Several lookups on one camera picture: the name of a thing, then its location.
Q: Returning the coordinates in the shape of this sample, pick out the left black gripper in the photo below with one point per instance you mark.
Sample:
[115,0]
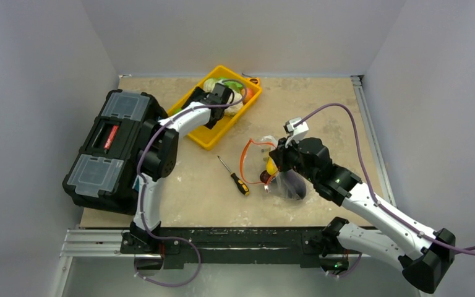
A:
[198,92]

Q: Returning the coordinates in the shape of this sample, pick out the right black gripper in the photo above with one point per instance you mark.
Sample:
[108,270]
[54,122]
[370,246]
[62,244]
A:
[278,157]

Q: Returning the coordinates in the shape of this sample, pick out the purple toy eggplant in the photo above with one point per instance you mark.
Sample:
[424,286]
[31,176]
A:
[292,185]

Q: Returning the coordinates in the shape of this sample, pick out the clear orange zip bag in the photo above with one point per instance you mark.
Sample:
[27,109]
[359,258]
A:
[256,167]

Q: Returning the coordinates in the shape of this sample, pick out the dark red toy fruit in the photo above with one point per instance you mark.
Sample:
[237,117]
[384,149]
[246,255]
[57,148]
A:
[265,177]

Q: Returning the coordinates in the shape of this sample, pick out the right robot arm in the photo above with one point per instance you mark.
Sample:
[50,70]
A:
[421,253]

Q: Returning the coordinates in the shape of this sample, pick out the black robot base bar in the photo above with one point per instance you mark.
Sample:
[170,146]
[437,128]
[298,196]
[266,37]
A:
[307,247]

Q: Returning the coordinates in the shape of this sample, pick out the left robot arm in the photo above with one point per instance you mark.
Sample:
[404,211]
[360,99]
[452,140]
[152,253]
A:
[158,158]

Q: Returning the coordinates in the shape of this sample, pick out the green toy cabbage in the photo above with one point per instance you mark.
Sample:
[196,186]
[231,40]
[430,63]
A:
[209,84]

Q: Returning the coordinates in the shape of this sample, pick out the white toy cauliflower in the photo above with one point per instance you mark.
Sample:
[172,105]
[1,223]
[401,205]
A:
[235,107]

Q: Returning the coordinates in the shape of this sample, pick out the yellow plastic bin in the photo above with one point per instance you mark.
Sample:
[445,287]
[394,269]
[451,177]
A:
[208,138]

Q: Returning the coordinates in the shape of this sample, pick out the yellow black screwdriver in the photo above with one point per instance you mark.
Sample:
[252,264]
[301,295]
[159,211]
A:
[240,184]

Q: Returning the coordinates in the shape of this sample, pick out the black plastic toolbox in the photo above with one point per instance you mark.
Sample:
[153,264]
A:
[103,174]

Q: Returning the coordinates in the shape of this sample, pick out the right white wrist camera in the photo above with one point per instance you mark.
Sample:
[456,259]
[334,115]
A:
[296,130]

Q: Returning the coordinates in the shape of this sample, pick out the aluminium frame rail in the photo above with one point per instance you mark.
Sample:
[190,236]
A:
[100,234]

